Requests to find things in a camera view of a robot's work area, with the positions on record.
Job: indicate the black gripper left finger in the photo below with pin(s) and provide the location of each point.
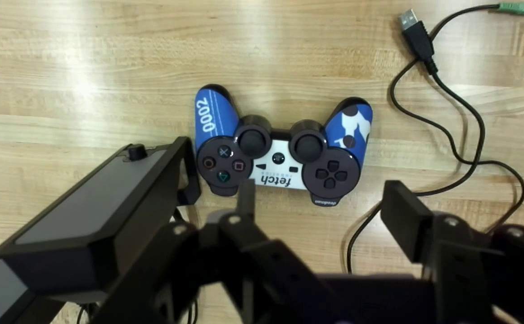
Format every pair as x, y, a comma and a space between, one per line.
254, 270

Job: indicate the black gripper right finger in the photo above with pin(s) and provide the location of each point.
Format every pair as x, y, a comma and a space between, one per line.
482, 270

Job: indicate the blue game controller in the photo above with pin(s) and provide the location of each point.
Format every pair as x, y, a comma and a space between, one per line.
279, 162

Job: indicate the black speaker grey front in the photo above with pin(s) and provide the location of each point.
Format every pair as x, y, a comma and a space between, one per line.
92, 208

